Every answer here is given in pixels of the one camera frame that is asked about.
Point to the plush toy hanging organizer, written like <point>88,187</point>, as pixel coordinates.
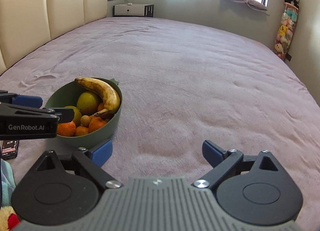
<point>287,28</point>

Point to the yellow spotted banana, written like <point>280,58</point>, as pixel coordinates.
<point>106,92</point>

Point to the green colander bowl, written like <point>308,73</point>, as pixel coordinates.
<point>68,95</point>

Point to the small tan round fruit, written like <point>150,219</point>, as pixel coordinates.
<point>85,120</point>

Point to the white nightstand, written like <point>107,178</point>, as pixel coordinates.
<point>133,9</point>

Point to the grey window cushion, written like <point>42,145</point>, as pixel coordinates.
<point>252,4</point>

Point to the black smartphone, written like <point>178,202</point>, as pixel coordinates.
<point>9,149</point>

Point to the yellow lemon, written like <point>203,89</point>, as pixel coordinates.
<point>77,115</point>
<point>88,103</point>

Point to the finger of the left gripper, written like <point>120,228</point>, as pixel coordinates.
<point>65,115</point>
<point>22,100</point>

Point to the pink bed cover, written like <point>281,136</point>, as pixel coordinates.
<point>182,84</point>

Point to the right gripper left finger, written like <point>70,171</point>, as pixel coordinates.
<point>80,168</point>

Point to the cream padded headboard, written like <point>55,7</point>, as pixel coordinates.
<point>29,24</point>

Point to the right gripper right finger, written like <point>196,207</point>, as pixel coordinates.
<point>232,168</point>

